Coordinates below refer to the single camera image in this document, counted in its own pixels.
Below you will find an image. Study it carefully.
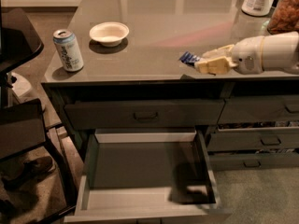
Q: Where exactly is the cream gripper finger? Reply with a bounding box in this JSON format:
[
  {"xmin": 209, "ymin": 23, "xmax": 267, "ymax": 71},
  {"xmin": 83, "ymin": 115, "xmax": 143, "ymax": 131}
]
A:
[
  {"xmin": 194, "ymin": 56, "xmax": 237, "ymax": 75},
  {"xmin": 202, "ymin": 44, "xmax": 235, "ymax": 59}
]

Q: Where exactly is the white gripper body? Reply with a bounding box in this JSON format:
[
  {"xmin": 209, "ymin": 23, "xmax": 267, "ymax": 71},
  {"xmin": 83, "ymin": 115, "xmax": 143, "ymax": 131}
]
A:
[{"xmin": 232, "ymin": 36, "xmax": 264, "ymax": 75}]

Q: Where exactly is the blue rxbar blueberry wrapper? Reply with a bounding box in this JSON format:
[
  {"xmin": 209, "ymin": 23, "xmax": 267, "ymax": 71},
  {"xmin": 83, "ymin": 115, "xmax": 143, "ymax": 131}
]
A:
[{"xmin": 179, "ymin": 51, "xmax": 200, "ymax": 66}]

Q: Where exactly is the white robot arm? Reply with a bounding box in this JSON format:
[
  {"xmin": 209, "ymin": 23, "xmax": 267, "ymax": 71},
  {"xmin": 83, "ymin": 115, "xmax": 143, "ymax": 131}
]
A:
[{"xmin": 194, "ymin": 32, "xmax": 299, "ymax": 75}]

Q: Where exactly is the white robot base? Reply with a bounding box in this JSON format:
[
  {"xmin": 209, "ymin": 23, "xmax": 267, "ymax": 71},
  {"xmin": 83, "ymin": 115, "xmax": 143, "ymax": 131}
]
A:
[{"xmin": 11, "ymin": 72, "xmax": 41, "ymax": 103}]

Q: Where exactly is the grey right top drawer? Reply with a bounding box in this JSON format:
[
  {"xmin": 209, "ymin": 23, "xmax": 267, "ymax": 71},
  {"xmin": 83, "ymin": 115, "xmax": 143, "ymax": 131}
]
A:
[{"xmin": 219, "ymin": 95, "xmax": 299, "ymax": 124}]

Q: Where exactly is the grey right middle drawer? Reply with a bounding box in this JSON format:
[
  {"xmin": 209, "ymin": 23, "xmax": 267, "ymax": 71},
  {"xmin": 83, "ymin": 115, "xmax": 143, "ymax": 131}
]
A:
[{"xmin": 207, "ymin": 127, "xmax": 299, "ymax": 152}]

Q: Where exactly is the grey right bottom drawer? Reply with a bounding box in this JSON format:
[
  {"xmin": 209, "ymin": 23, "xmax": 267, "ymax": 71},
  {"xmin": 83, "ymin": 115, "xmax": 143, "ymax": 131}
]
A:
[{"xmin": 209, "ymin": 152, "xmax": 299, "ymax": 171}]

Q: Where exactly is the closed grey top drawer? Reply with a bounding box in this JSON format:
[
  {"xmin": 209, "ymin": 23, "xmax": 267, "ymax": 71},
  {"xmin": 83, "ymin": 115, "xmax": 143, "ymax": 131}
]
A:
[{"xmin": 64, "ymin": 99, "xmax": 224, "ymax": 130}]

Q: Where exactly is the open grey middle drawer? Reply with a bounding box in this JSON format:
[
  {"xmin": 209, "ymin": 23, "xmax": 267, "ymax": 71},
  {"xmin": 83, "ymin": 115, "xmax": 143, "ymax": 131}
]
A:
[{"xmin": 64, "ymin": 128, "xmax": 232, "ymax": 224}]

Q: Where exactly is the clear jar of snacks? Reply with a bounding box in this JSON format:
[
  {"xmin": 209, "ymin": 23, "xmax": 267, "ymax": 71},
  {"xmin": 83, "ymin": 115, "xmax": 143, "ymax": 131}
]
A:
[{"xmin": 267, "ymin": 0, "xmax": 299, "ymax": 35}]

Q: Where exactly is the white paper bowl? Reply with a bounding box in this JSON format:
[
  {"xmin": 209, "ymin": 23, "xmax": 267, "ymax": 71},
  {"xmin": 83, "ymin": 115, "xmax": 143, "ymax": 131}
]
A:
[{"xmin": 89, "ymin": 22, "xmax": 129, "ymax": 47}]

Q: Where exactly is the white and blue drink can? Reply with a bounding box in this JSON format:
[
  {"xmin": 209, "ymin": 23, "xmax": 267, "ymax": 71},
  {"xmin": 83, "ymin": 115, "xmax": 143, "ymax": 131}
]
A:
[{"xmin": 53, "ymin": 29, "xmax": 84, "ymax": 72}]

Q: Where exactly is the dark round side table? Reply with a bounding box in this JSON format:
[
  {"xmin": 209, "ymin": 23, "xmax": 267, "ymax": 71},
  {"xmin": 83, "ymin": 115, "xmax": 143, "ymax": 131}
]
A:
[{"xmin": 0, "ymin": 8, "xmax": 44, "ymax": 74}]

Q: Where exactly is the black chair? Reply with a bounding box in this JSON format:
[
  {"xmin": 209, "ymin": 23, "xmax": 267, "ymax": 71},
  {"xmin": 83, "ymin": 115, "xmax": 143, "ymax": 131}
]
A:
[{"xmin": 0, "ymin": 99, "xmax": 78, "ymax": 224}]

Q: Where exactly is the brown shoe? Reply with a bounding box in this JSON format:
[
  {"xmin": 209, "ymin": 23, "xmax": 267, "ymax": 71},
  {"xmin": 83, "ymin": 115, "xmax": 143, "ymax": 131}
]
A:
[{"xmin": 2, "ymin": 156, "xmax": 53, "ymax": 190}]

